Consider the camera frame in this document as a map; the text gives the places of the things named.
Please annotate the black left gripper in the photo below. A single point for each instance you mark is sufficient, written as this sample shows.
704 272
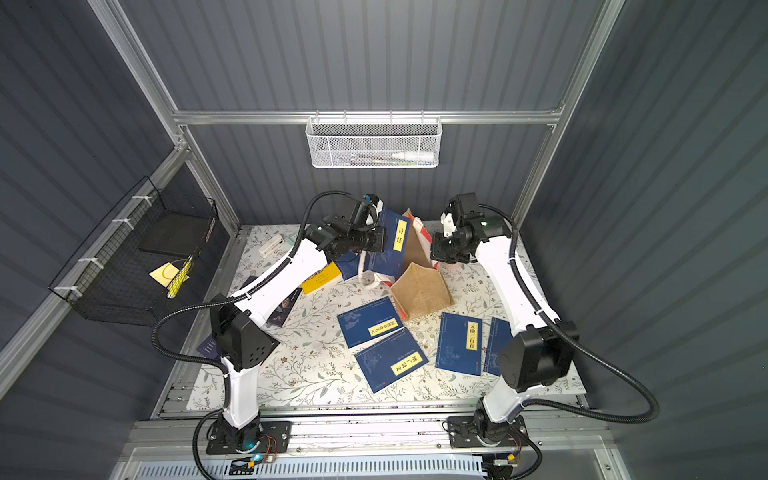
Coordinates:
372 240

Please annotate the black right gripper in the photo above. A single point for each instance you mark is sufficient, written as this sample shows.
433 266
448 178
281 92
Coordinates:
447 249

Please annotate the blue book Shijing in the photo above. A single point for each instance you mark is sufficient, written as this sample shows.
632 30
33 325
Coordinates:
390 263

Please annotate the burlap canvas bag red panel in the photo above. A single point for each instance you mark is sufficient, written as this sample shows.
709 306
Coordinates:
421 289

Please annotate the blue book Yuewei notes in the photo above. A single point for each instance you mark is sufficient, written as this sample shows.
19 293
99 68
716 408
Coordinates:
369 321

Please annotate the blue book Zengguang Xianwen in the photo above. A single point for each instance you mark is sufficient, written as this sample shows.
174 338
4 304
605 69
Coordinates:
391 359

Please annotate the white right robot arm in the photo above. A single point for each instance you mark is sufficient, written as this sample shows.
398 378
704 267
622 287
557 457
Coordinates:
536 357

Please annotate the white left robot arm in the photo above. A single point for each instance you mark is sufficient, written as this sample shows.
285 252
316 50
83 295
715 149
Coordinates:
237 323

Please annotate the blue book near bag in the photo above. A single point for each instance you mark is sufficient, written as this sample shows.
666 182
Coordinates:
348 265

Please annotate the yellow cartoon cover book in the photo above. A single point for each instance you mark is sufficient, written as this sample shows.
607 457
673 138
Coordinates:
328 276

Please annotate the white marker in basket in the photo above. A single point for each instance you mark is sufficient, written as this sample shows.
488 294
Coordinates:
414 157

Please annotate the dark portrait book upper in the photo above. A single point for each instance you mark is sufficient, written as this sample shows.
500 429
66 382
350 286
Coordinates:
285 309

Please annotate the dark portrait book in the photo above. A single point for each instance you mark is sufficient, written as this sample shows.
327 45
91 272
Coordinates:
208 349
285 309

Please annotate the blue book Guiguzi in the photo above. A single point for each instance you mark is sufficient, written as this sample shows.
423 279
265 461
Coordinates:
500 335

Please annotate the blue book Yuanqu 300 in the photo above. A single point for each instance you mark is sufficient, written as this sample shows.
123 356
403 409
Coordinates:
459 347

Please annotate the black tray in basket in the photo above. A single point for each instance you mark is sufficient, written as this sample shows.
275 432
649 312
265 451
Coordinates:
177 234

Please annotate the yellow pen in basket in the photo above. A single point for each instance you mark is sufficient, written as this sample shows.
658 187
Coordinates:
176 283

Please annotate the dark portrait book lower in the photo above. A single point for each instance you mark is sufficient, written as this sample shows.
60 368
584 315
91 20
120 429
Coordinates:
208 349

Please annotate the yellow sticky note pad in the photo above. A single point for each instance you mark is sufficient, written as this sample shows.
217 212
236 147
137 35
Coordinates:
165 274

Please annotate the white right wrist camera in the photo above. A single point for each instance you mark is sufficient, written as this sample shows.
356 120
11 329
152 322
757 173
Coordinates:
448 225

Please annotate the white wire mesh basket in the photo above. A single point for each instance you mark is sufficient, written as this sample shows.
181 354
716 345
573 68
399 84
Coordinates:
367 143

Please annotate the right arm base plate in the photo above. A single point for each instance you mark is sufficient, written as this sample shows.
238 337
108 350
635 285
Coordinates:
466 432

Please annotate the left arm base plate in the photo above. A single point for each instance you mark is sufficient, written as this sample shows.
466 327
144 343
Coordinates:
271 437

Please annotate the black wire wall basket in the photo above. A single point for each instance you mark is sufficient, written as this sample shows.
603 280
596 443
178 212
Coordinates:
107 280

